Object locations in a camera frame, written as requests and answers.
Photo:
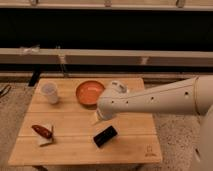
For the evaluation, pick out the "red chili pepper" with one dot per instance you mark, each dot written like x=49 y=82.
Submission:
x=42 y=131

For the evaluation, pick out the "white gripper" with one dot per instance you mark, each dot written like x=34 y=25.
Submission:
x=99 y=117

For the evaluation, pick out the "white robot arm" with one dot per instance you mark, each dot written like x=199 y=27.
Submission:
x=191 y=96

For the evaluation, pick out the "clear plastic cup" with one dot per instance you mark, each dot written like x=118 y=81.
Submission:
x=50 y=92

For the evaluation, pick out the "white napkin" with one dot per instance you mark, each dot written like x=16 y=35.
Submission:
x=42 y=141

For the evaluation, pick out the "orange bowl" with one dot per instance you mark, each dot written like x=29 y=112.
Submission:
x=88 y=92

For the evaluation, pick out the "wooden table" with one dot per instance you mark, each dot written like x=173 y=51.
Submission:
x=73 y=129

